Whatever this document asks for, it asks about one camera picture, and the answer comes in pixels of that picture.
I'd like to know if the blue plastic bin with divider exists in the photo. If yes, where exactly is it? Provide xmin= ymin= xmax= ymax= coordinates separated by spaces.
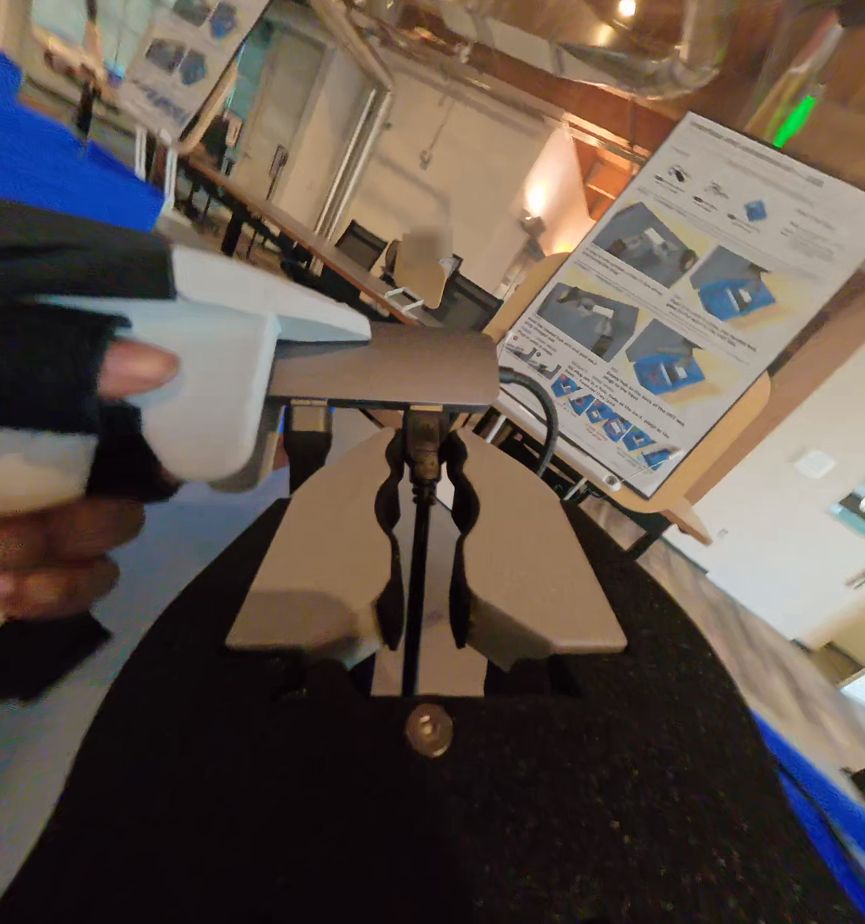
xmin=0 ymin=36 xmax=166 ymax=233

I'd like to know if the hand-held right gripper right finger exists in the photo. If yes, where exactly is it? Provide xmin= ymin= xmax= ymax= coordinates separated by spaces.
xmin=441 ymin=431 xmax=628 ymax=672

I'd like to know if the instruction poster on white stand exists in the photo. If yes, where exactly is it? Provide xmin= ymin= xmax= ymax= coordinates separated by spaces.
xmin=483 ymin=253 xmax=774 ymax=547

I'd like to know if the long wooden table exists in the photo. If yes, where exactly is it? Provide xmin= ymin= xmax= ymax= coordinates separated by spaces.
xmin=186 ymin=154 xmax=420 ymax=327

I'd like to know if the person's left hand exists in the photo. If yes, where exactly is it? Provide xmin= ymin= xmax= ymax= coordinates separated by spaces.
xmin=0 ymin=341 xmax=182 ymax=622

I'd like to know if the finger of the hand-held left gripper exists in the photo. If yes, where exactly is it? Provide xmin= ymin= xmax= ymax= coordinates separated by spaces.
xmin=43 ymin=296 xmax=286 ymax=493
xmin=171 ymin=245 xmax=373 ymax=344

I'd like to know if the black braided usb cable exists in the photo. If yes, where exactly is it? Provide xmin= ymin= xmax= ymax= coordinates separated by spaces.
xmin=286 ymin=399 xmax=334 ymax=496

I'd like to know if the green exit sign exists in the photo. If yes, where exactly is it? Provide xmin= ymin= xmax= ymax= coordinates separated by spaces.
xmin=772 ymin=94 xmax=818 ymax=150

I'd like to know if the white poster stand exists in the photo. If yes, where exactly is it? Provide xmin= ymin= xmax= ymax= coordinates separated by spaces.
xmin=133 ymin=126 xmax=182 ymax=212

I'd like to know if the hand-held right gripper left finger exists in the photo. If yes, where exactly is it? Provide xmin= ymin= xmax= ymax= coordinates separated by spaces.
xmin=225 ymin=428 xmax=409 ymax=671

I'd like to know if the usb hub attached cable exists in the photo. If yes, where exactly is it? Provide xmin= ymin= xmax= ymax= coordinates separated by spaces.
xmin=499 ymin=367 xmax=561 ymax=479

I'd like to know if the silver ventilation duct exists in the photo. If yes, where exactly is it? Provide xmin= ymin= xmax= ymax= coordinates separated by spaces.
xmin=554 ymin=0 xmax=738 ymax=100

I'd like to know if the black office chair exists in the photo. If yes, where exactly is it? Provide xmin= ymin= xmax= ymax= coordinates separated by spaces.
xmin=335 ymin=220 xmax=392 ymax=274

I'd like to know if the dark usb hub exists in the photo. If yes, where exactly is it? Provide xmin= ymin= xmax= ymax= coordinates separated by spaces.
xmin=267 ymin=322 xmax=503 ymax=414

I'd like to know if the thin black usb cable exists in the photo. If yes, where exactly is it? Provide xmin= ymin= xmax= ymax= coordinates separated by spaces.
xmin=402 ymin=404 xmax=449 ymax=698

